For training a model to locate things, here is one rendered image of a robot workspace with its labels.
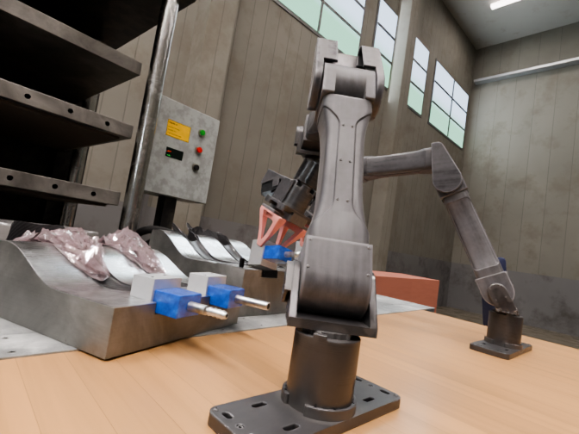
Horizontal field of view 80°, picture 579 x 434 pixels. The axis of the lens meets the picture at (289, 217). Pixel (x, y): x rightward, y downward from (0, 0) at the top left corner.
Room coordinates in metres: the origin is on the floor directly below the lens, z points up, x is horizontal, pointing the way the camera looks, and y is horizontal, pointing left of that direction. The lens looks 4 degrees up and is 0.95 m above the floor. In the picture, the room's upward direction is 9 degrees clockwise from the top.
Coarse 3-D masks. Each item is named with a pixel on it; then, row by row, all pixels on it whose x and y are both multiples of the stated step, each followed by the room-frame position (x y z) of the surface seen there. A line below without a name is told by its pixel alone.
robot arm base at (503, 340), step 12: (492, 312) 0.75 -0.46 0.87; (492, 324) 0.74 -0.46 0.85; (504, 324) 0.72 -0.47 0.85; (516, 324) 0.72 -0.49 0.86; (492, 336) 0.74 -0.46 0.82; (504, 336) 0.72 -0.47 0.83; (516, 336) 0.72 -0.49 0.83; (480, 348) 0.69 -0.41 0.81; (492, 348) 0.69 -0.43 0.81; (504, 348) 0.71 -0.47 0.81; (516, 348) 0.72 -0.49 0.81; (528, 348) 0.76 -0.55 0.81
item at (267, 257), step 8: (256, 240) 0.72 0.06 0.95; (256, 248) 0.72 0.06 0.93; (264, 248) 0.71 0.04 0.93; (272, 248) 0.69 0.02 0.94; (280, 248) 0.68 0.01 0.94; (256, 256) 0.71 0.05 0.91; (264, 256) 0.70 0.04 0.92; (272, 256) 0.69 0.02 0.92; (280, 256) 0.68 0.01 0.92; (288, 256) 0.68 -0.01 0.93; (296, 256) 0.67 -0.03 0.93; (248, 264) 0.72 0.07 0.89; (256, 264) 0.70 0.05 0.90; (264, 264) 0.70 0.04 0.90; (272, 264) 0.72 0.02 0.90
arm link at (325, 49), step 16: (320, 48) 0.45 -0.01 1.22; (336, 48) 0.46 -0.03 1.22; (368, 48) 0.47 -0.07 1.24; (320, 64) 0.43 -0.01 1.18; (336, 64) 0.50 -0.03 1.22; (352, 64) 0.50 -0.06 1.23; (368, 64) 0.44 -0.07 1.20; (320, 80) 0.42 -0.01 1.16; (384, 80) 0.43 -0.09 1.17; (304, 128) 0.68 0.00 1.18; (304, 144) 0.68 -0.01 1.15
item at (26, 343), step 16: (384, 304) 1.16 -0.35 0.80; (400, 304) 1.22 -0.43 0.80; (416, 304) 1.29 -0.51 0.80; (0, 320) 0.45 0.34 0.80; (240, 320) 0.64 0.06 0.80; (256, 320) 0.65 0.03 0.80; (272, 320) 0.68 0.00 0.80; (0, 336) 0.40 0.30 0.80; (16, 336) 0.40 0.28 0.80; (32, 336) 0.41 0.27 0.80; (192, 336) 0.51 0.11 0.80; (0, 352) 0.36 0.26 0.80; (16, 352) 0.36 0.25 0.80; (32, 352) 0.37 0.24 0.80; (48, 352) 0.38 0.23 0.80
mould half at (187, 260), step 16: (160, 240) 0.87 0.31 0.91; (176, 240) 0.85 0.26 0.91; (208, 240) 0.94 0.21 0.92; (176, 256) 0.82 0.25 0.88; (192, 256) 0.82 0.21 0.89; (224, 256) 0.91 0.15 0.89; (192, 272) 0.77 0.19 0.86; (224, 272) 0.70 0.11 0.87; (240, 272) 0.67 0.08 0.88; (256, 272) 0.68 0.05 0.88; (256, 288) 0.69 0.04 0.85; (272, 288) 0.72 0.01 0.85; (272, 304) 0.73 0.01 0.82
